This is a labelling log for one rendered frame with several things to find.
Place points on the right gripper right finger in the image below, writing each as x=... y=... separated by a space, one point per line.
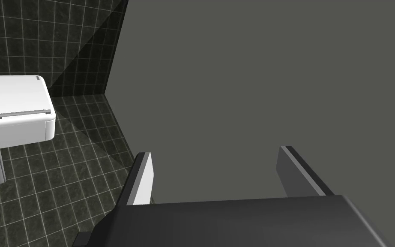
x=298 y=176

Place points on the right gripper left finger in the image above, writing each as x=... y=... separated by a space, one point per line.
x=142 y=181

